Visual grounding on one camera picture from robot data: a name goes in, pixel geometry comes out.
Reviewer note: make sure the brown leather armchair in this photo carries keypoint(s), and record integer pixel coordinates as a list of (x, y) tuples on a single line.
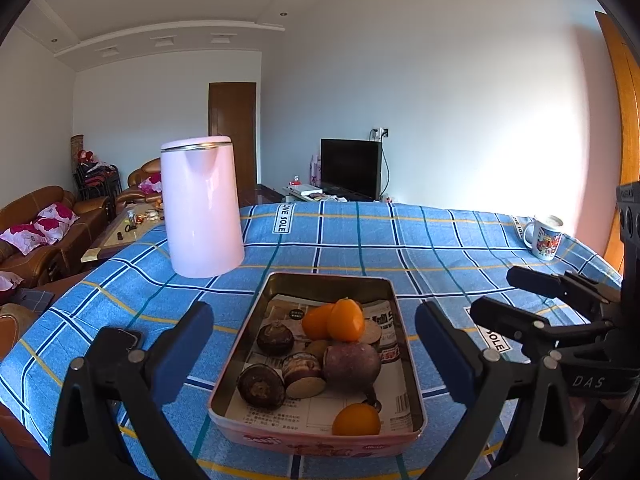
[(135, 185)]

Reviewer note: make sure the dark brown door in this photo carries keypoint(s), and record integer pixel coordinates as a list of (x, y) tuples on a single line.
[(235, 110)]

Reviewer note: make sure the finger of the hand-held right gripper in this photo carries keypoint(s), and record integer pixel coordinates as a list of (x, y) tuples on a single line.
[(500, 315), (540, 280)]

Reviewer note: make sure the small tan longan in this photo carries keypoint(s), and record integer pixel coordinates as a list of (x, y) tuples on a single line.
[(374, 332), (316, 347)]

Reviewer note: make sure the stack of red chairs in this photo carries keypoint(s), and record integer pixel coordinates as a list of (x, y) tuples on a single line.
[(95, 180)]

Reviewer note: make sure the light wooden door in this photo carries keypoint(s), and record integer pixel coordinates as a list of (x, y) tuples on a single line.
[(625, 110)]

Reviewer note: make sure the white wall socket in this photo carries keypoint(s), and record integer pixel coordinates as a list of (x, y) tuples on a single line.
[(380, 133)]

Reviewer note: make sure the wooden coffee table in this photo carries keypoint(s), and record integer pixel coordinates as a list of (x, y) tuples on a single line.
[(110, 240)]

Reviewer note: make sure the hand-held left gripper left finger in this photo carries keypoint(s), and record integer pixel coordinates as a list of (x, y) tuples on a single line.
[(180, 355)]

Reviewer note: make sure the white printed mug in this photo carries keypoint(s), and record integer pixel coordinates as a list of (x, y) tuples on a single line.
[(547, 240)]

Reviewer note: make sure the pink metal tin box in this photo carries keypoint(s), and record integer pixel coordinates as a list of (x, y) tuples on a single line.
[(300, 287)]

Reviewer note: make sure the grey checked cushion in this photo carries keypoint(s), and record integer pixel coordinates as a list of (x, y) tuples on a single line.
[(32, 301)]

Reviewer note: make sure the cut brown water chestnut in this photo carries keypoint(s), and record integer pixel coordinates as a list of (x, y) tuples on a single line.
[(300, 367)]

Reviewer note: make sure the person's right hand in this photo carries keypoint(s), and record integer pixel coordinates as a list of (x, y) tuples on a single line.
[(577, 417)]

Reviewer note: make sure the small orange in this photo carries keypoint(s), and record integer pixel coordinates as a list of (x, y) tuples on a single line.
[(346, 322), (316, 322), (356, 420)]

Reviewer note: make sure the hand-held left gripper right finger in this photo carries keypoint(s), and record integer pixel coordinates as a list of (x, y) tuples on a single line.
[(445, 355)]

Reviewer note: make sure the floral pink cushion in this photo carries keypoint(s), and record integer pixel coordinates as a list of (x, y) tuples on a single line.
[(22, 237), (55, 215)]

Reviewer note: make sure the black wallet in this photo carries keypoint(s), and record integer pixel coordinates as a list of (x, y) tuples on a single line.
[(120, 338)]

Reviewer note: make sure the whole brown water chestnut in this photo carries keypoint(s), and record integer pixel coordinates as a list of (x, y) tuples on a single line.
[(275, 338), (260, 385)]

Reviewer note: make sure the blue plaid tablecloth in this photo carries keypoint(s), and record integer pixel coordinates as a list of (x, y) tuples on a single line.
[(350, 240)]

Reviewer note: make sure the black television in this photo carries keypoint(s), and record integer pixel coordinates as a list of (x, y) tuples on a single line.
[(350, 167)]

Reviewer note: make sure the pink electric kettle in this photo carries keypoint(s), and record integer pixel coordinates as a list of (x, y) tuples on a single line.
[(200, 210)]

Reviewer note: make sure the brown leather sofa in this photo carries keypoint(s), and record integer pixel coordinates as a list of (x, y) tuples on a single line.
[(75, 240)]

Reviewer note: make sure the purple passionfruit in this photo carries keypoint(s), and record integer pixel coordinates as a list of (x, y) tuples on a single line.
[(351, 365)]

